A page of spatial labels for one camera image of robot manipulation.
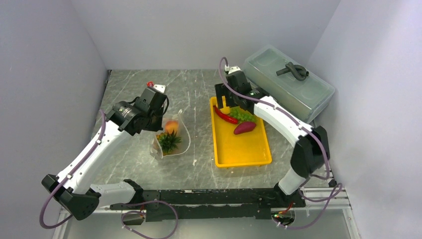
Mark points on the clear zip top bag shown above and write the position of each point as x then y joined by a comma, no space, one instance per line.
155,149

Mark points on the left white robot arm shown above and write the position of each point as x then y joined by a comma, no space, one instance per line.
73,187

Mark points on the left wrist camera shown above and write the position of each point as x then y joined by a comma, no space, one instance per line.
153,99

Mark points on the toy peach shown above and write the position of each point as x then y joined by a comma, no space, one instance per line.
171,126

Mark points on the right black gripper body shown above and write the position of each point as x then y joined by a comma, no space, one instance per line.
234,97

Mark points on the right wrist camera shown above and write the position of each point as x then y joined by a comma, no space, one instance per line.
229,70

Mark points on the yellow plastic tray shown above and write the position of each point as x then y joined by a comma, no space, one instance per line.
246,149

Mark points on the red toy chili pepper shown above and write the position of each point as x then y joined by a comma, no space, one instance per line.
225,117

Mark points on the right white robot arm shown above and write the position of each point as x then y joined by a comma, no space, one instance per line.
311,150

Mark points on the green translucent storage box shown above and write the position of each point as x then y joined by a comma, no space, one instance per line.
293,86

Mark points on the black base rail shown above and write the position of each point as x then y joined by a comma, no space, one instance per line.
259,203

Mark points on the green toy grapes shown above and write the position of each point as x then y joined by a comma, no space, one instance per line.
241,115

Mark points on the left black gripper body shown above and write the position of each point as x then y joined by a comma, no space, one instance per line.
155,123

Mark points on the orange toy pineapple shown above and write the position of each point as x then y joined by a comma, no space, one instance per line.
168,142

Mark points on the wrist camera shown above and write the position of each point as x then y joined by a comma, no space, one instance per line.
229,70
153,99

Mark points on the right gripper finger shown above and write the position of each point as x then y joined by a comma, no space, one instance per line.
220,91
230,97

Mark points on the purple toy sweet potato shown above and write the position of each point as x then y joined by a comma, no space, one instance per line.
244,127

